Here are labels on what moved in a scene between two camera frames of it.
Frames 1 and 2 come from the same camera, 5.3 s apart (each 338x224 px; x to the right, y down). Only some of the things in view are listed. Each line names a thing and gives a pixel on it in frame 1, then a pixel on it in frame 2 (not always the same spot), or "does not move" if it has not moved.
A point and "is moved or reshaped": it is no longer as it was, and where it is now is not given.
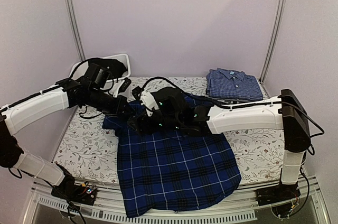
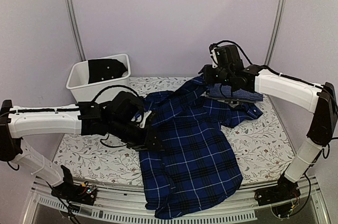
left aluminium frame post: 71,8 does not move
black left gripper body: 96,101 -> 120,129
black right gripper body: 167,123 -> 223,76
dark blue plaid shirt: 161,173 is moved or reshaped
